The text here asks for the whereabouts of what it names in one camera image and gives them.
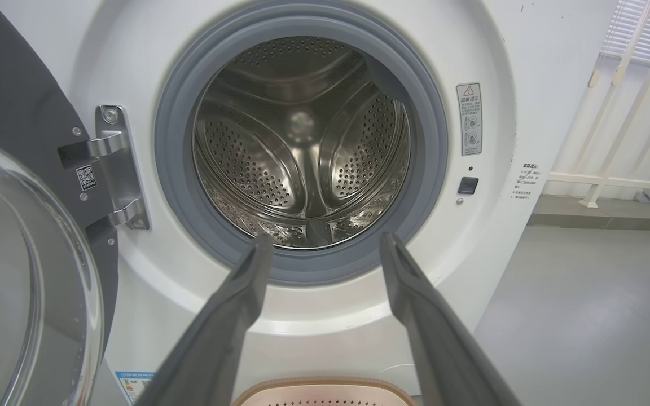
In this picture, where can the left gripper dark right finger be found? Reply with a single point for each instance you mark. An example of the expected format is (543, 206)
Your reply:
(443, 349)

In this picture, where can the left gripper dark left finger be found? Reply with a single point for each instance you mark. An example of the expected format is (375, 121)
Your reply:
(218, 349)

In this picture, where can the black glass washer door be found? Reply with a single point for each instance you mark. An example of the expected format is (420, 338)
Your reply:
(9, 84)

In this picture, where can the white front-load washing machine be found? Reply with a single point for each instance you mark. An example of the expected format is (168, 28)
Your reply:
(471, 254)

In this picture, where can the cream basket with brown rim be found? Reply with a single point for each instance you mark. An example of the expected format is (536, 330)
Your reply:
(325, 389)

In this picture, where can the metal door hinge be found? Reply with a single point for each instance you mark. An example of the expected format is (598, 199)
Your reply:
(116, 169)

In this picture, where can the blue energy label sticker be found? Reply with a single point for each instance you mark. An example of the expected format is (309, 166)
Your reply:
(133, 386)

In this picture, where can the black printed text sticker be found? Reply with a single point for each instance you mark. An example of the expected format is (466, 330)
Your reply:
(525, 181)

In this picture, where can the white QR code sticker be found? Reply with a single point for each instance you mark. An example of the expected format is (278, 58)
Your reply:
(86, 177)

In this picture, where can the grey warning sticker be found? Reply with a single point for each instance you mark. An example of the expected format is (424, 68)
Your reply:
(469, 118)

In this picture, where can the white railing frame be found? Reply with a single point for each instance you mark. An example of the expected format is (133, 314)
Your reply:
(607, 181)

